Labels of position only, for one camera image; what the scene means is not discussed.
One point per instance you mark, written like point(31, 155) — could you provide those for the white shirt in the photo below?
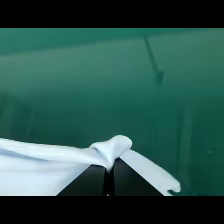
point(36, 166)

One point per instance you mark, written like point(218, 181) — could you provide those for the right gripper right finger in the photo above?
point(130, 182)

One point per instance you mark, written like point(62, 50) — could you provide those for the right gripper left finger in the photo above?
point(87, 183)

